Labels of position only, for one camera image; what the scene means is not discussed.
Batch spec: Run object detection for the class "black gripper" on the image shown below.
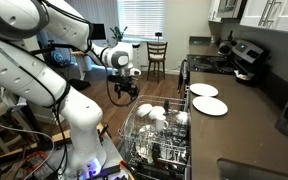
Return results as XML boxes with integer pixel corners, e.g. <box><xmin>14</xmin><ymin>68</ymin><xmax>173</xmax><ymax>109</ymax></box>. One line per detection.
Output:
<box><xmin>113</xmin><ymin>81</ymin><xmax>140</xmax><ymax>102</ymax></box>

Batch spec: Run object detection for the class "white dinner plate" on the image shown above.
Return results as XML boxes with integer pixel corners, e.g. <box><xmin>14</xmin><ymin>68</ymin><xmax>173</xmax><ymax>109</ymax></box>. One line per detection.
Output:
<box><xmin>189</xmin><ymin>82</ymin><xmax>219</xmax><ymax>98</ymax></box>
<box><xmin>192</xmin><ymin>95</ymin><xmax>229</xmax><ymax>117</ymax></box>

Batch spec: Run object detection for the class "black dishwasher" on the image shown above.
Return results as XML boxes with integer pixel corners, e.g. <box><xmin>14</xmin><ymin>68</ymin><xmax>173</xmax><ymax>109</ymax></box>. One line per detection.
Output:
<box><xmin>125</xmin><ymin>159</ymin><xmax>192</xmax><ymax>180</ymax></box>

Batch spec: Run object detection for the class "white bowl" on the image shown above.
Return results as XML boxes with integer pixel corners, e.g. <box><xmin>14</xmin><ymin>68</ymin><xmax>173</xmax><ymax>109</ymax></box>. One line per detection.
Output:
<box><xmin>176</xmin><ymin>111</ymin><xmax>190</xmax><ymax>126</ymax></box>
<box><xmin>136</xmin><ymin>103</ymin><xmax>154</xmax><ymax>118</ymax></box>
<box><xmin>148</xmin><ymin>105</ymin><xmax>167</xmax><ymax>120</ymax></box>

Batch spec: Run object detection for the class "white drawer unit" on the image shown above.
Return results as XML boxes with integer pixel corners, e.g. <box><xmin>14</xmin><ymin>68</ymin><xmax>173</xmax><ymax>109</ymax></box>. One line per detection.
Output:
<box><xmin>131</xmin><ymin>42</ymin><xmax>142</xmax><ymax>72</ymax></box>

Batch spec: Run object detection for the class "small white cup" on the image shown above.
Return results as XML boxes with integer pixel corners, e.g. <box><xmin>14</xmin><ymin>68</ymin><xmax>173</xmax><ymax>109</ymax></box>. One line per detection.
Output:
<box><xmin>138</xmin><ymin>124</ymin><xmax>156</xmax><ymax>135</ymax></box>

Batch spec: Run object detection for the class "white mug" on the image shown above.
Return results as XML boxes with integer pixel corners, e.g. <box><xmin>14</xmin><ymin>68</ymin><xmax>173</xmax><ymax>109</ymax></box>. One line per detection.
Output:
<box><xmin>154</xmin><ymin>114</ymin><xmax>169</xmax><ymax>132</ymax></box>

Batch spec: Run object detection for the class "black object on floor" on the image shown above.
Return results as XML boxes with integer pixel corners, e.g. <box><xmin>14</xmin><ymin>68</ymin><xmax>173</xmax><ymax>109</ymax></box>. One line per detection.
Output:
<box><xmin>67</xmin><ymin>78</ymin><xmax>92</xmax><ymax>92</ymax></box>

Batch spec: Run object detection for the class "brown wooden chair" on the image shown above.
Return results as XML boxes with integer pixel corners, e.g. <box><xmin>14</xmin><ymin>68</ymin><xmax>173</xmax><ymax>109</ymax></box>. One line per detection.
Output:
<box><xmin>146</xmin><ymin>41</ymin><xmax>169</xmax><ymax>84</ymax></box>

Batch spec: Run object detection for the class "white desk wooden top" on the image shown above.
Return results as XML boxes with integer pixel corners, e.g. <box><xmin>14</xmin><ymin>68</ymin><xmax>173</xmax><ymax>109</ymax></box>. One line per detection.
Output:
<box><xmin>70</xmin><ymin>49</ymin><xmax>95</xmax><ymax>82</ymax></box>

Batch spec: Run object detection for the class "dark oven towel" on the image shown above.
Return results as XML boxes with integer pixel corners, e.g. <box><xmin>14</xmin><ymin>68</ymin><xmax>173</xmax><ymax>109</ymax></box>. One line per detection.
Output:
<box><xmin>177</xmin><ymin>59</ymin><xmax>190</xmax><ymax>96</ymax></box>

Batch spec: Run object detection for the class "grey robot mounting table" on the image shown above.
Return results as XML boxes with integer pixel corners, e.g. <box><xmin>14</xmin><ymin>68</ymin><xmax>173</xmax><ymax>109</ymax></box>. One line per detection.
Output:
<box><xmin>30</xmin><ymin>131</ymin><xmax>132</xmax><ymax>180</ymax></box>

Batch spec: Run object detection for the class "green potted plant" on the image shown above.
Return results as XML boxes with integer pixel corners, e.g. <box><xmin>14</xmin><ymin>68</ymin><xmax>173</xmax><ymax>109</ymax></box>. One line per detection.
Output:
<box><xmin>109</xmin><ymin>25</ymin><xmax>129</xmax><ymax>44</ymax></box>

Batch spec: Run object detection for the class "black monitor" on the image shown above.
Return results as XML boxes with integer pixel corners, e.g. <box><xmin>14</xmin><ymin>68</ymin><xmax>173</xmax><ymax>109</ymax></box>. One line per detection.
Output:
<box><xmin>91</xmin><ymin>23</ymin><xmax>107</xmax><ymax>41</ymax></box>

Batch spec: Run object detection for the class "orange black clamp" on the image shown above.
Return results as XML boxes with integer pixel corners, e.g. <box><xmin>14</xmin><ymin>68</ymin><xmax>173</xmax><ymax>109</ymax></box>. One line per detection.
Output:
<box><xmin>117</xmin><ymin>159</ymin><xmax>135</xmax><ymax>180</ymax></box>

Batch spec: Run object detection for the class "black computer blue light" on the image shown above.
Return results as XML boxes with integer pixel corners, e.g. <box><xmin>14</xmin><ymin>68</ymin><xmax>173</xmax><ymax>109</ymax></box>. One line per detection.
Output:
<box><xmin>48</xmin><ymin>46</ymin><xmax>73</xmax><ymax>69</ymax></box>

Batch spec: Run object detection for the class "white window blind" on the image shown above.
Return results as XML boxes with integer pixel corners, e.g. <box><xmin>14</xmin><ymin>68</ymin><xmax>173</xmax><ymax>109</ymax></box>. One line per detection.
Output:
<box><xmin>116</xmin><ymin>0</ymin><xmax>167</xmax><ymax>43</ymax></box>

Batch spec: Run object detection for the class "black electric stove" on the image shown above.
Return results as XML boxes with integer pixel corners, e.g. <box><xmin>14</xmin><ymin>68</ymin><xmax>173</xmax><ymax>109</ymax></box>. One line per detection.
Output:
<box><xmin>178</xmin><ymin>38</ymin><xmax>272</xmax><ymax>98</ymax></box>

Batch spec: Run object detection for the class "small black dish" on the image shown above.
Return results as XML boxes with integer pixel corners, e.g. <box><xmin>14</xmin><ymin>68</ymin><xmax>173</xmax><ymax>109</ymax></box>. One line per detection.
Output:
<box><xmin>233</xmin><ymin>69</ymin><xmax>257</xmax><ymax>86</ymax></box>

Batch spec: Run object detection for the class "dark bottle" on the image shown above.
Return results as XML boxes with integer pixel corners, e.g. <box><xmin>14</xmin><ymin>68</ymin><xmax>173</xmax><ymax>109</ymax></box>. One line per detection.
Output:
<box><xmin>227</xmin><ymin>29</ymin><xmax>235</xmax><ymax>43</ymax></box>

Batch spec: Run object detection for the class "steel microwave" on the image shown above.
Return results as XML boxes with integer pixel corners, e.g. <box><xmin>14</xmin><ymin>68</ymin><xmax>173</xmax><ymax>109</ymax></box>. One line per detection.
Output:
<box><xmin>216</xmin><ymin>0</ymin><xmax>248</xmax><ymax>20</ymax></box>

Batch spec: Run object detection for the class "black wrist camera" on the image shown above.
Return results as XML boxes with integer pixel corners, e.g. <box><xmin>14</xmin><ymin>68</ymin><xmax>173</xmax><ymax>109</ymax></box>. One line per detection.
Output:
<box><xmin>107</xmin><ymin>74</ymin><xmax>136</xmax><ymax>84</ymax></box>

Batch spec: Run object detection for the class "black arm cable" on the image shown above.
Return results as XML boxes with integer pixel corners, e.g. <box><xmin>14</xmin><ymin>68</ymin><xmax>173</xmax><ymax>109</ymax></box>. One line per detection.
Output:
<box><xmin>30</xmin><ymin>0</ymin><xmax>140</xmax><ymax>178</ymax></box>

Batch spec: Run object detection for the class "small camera on tripod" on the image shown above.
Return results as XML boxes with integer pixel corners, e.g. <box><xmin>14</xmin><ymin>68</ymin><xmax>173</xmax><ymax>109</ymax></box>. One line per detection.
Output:
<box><xmin>154</xmin><ymin>31</ymin><xmax>164</xmax><ymax>43</ymax></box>

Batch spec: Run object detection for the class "wire dishwasher rack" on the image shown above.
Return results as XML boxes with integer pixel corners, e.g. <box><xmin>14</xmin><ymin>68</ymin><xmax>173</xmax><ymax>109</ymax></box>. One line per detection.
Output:
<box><xmin>117</xmin><ymin>94</ymin><xmax>192</xmax><ymax>176</ymax></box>

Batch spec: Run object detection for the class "orange cable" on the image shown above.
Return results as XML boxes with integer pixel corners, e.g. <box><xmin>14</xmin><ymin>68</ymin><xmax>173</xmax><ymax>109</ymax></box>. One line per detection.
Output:
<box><xmin>18</xmin><ymin>150</ymin><xmax>49</xmax><ymax>178</ymax></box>

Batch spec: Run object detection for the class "white cable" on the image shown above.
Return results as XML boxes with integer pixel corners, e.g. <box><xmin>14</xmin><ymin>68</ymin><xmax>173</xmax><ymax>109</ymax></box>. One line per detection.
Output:
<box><xmin>0</xmin><ymin>114</ymin><xmax>56</xmax><ymax>180</ymax></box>

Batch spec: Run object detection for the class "white wall cabinet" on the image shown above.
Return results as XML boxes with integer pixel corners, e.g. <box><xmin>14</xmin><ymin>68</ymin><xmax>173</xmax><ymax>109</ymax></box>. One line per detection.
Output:
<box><xmin>239</xmin><ymin>0</ymin><xmax>288</xmax><ymax>35</ymax></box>
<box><xmin>207</xmin><ymin>0</ymin><xmax>224</xmax><ymax>24</ymax></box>

